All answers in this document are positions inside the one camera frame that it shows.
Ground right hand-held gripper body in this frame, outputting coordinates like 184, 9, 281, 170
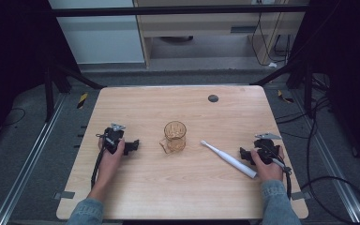
253, 132, 283, 166

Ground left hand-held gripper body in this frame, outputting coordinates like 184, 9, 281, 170
96, 122, 127, 155

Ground white electric toothbrush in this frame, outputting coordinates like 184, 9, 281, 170
200, 140, 259, 180

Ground amber glass cup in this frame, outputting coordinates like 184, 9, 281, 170
158, 120, 188, 155

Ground person's left hand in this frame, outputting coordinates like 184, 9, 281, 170
97, 137, 127, 186

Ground person's right hand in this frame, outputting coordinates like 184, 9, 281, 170
250, 145, 286, 183

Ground yellow black striped tape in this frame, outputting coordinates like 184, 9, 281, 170
76, 92, 89, 110
277, 89, 294, 104

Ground black metal stand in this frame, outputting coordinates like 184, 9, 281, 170
249, 59, 315, 119
43, 59, 107, 124

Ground white cabinet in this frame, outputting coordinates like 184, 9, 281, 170
48, 0, 146, 65

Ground light wooden desk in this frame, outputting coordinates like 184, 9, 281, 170
132, 0, 310, 68

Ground left hand-held gripper cable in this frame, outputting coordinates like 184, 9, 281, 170
90, 133, 108, 189

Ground hand-held gripper cable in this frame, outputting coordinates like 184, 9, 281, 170
271, 157, 293, 201
90, 133, 108, 189

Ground right hand-held gripper cable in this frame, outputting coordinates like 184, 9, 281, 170
271, 157, 293, 201

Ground black looped floor cable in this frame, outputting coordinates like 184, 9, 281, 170
275, 95, 360, 225

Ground grey table edge bracket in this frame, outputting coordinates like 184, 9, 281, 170
291, 190, 312, 201
53, 190, 76, 201

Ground aluminium floor rail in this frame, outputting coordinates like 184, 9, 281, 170
0, 93, 68, 225
290, 90, 360, 224

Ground thin black floor cable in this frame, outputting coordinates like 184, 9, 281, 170
1, 107, 26, 128

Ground black hanging desk cables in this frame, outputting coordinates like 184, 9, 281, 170
250, 11, 293, 68

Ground black horizontal frame bar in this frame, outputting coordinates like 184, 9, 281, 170
51, 4, 308, 18

